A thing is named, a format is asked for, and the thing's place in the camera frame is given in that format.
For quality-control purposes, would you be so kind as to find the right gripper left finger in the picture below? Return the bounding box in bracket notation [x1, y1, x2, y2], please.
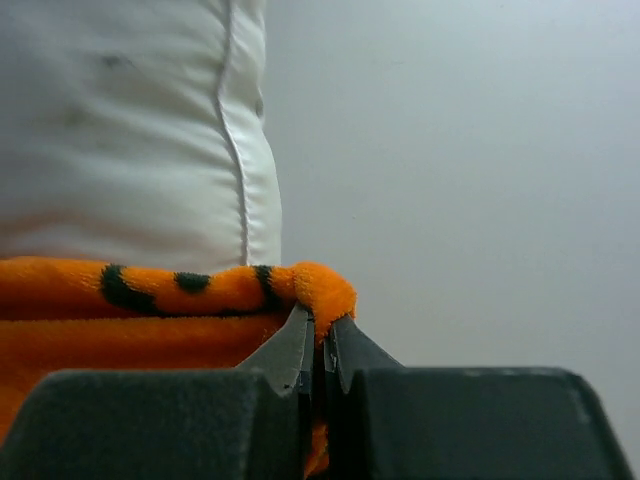
[1, 306, 315, 479]

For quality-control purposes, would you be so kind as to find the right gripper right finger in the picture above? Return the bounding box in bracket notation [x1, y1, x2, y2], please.
[324, 318, 633, 479]

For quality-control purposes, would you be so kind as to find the orange patterned pillowcase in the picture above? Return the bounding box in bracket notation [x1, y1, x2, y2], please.
[1, 257, 356, 479]

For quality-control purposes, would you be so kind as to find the white pillow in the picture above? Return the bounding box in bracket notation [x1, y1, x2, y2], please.
[1, 1, 282, 273]

